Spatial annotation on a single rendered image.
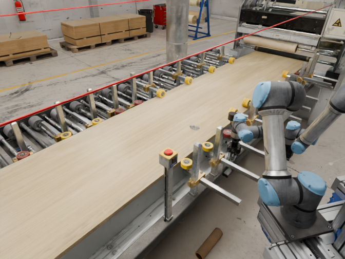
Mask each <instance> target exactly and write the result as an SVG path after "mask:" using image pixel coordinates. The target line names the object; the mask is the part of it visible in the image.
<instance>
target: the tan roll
mask: <svg viewBox="0 0 345 259"><path fill-rule="evenodd" d="M241 39H243V41H244V43H248V44H253V45H258V46H263V47H268V48H272V49H278V50H283V51H288V52H293V53H296V51H297V50H300V51H305V52H310V53H315V51H314V50H309V49H303V48H298V47H297V46H298V44H295V43H289V42H284V41H278V40H272V39H267V38H261V37H258V36H252V35H249V36H246V37H244V38H241Z"/></svg>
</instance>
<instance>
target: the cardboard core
mask: <svg viewBox="0 0 345 259"><path fill-rule="evenodd" d="M222 235H223V233H222V231H221V230H220V229H219V228H215V229H214V231H213V232H212V233H211V234H210V235H209V237H208V238H207V239H206V240H205V242H204V243H203V244H202V245H201V246H200V248H199V249H198V250H197V251H196V252H195V255H196V257H197V258H198V259H204V258H205V257H206V256H207V254H208V253H209V252H210V250H211V249H212V248H213V246H214V245H215V244H216V242H217V241H218V240H219V239H220V237H221V236H222Z"/></svg>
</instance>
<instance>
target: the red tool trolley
mask: <svg viewBox="0 0 345 259"><path fill-rule="evenodd" d="M153 6H154V11H155V16H154V24H155V28H157V27H158V26H157V25H162V29H163V30H164V25H165V26H166V4H165V3H164V4H157V5H153Z"/></svg>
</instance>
